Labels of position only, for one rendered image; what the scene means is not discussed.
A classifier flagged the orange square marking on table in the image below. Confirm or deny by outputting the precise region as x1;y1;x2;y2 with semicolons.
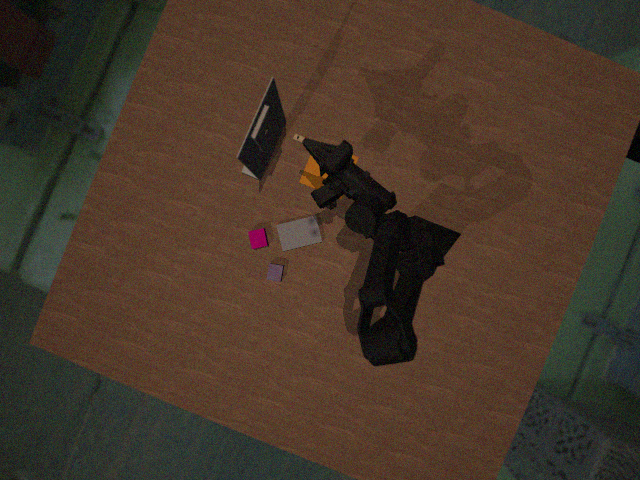
299;154;359;189

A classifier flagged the magenta square tile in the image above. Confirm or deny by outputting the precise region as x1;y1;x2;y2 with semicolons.
248;228;269;249

